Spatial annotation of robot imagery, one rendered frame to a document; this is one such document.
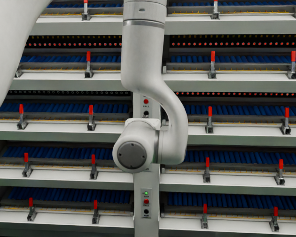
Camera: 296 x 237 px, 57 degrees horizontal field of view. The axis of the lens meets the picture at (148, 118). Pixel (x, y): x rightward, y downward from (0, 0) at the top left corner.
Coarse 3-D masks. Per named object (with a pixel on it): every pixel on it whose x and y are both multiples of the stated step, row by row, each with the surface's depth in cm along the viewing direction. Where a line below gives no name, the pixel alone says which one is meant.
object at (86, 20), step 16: (64, 0) 106; (80, 0) 106; (96, 0) 106; (112, 0) 105; (48, 16) 96; (64, 16) 96; (80, 16) 96; (96, 16) 95; (112, 16) 95; (32, 32) 95; (48, 32) 95; (64, 32) 94; (80, 32) 94; (96, 32) 93; (112, 32) 93
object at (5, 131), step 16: (16, 96) 116; (32, 96) 116; (48, 96) 115; (64, 96) 114; (80, 96) 114; (96, 96) 113; (112, 96) 113; (128, 96) 112; (128, 112) 110; (0, 128) 104; (16, 128) 103; (32, 128) 103; (48, 128) 103; (64, 128) 102; (80, 128) 102; (96, 128) 102; (112, 128) 102
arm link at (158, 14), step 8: (128, 0) 55; (136, 0) 54; (144, 0) 53; (152, 0) 54; (160, 0) 54; (128, 8) 55; (136, 8) 54; (144, 8) 54; (152, 8) 54; (160, 8) 55; (128, 16) 55; (136, 16) 54; (144, 16) 54; (152, 16) 54; (160, 16) 55
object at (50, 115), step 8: (0, 112) 108; (8, 112) 108; (16, 112) 108; (24, 112) 108; (32, 112) 108; (40, 112) 107; (48, 112) 107; (56, 112) 107; (64, 112) 107; (72, 112) 107; (40, 120) 106; (48, 120) 106; (56, 120) 105; (64, 120) 105
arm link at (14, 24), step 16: (0, 0) 27; (16, 0) 29; (32, 0) 31; (48, 0) 35; (0, 16) 26; (16, 16) 29; (32, 16) 32; (0, 32) 26; (16, 32) 29; (0, 48) 26; (16, 48) 29; (0, 64) 25; (16, 64) 29; (0, 80) 25; (0, 96) 25
